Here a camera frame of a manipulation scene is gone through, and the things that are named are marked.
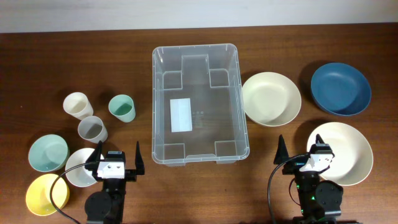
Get right black cable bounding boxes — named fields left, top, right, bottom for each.
left=267, top=153, right=310, bottom=224

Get yellow small bowl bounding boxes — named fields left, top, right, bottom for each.
left=25, top=174, right=70, bottom=216

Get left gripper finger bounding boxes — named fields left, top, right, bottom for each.
left=135, top=141, right=145, bottom=174
left=86, top=141, right=103, bottom=163

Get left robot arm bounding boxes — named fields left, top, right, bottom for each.
left=85, top=142, right=145, bottom=223

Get cream white cup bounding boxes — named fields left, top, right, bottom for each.
left=63, top=92, right=94, bottom=120

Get mint green cup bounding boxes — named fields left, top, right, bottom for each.
left=108, top=95, right=136, bottom=123

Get white small bowl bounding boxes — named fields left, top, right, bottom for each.
left=65, top=148, right=97, bottom=187

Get light grey cup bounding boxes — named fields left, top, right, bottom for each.
left=78, top=116, right=108, bottom=144

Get white label in bin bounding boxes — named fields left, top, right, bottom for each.
left=170, top=98, right=193, bottom=133

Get mint green small bowl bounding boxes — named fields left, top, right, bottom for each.
left=29, top=134, right=70, bottom=172

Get clear plastic storage bin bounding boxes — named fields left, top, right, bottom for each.
left=152, top=44, right=250, bottom=166

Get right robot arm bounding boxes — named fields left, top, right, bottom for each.
left=271, top=134, right=343, bottom=223

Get cream bowl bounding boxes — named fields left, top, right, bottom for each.
left=242, top=72, right=302, bottom=127
left=307, top=122, right=373, bottom=186

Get dark blue bowl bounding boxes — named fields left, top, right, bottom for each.
left=310, top=62, right=372, bottom=116

